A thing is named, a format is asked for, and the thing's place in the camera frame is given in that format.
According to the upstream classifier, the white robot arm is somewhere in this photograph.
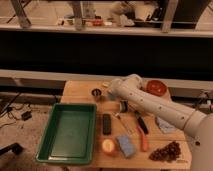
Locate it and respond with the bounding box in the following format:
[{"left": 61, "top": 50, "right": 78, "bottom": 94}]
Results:
[{"left": 109, "top": 74, "right": 213, "bottom": 171}]

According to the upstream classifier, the yellow banana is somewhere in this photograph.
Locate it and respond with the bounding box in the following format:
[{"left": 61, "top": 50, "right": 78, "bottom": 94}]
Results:
[{"left": 102, "top": 82, "right": 109, "bottom": 88}]

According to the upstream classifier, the small black metal cup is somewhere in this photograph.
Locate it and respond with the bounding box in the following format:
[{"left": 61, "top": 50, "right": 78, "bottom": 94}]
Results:
[{"left": 91, "top": 88, "right": 102, "bottom": 101}]

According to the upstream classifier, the tape roll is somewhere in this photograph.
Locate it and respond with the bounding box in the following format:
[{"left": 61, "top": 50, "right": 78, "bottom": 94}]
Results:
[{"left": 120, "top": 100, "right": 128, "bottom": 113}]

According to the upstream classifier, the metal spoon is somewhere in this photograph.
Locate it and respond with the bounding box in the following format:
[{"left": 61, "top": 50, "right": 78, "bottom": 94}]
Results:
[{"left": 115, "top": 113, "right": 131, "bottom": 134}]

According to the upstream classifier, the black remote control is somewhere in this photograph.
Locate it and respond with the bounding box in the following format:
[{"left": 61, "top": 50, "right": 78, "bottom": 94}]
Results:
[{"left": 102, "top": 114, "right": 111, "bottom": 135}]

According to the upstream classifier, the red bowl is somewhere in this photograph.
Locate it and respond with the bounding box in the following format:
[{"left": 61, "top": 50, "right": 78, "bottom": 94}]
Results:
[{"left": 146, "top": 80, "right": 167, "bottom": 96}]

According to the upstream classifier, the green plastic tray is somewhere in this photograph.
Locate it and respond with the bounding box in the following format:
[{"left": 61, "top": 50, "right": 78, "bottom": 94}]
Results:
[{"left": 36, "top": 103, "right": 96, "bottom": 165}]

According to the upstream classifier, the blue sponge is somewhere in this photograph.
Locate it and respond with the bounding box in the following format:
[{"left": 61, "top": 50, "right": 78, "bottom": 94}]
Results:
[{"left": 116, "top": 135, "right": 136, "bottom": 158}]

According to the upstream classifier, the blue cloth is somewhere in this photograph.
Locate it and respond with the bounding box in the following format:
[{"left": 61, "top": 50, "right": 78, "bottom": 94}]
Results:
[{"left": 156, "top": 117, "right": 176, "bottom": 134}]

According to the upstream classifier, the black power adapter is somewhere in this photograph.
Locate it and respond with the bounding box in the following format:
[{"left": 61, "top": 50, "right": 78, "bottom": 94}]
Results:
[{"left": 21, "top": 111, "right": 32, "bottom": 121}]

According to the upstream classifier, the bunch of dark grapes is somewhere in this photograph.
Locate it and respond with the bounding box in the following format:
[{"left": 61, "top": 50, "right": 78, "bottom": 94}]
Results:
[{"left": 149, "top": 141, "right": 181, "bottom": 162}]

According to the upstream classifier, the black handled tool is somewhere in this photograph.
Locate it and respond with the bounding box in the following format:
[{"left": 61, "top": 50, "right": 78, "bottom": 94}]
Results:
[{"left": 134, "top": 110, "right": 149, "bottom": 134}]

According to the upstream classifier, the orange handled tool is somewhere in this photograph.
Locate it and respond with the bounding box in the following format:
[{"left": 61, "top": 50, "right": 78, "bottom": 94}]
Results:
[{"left": 137, "top": 126, "right": 149, "bottom": 152}]

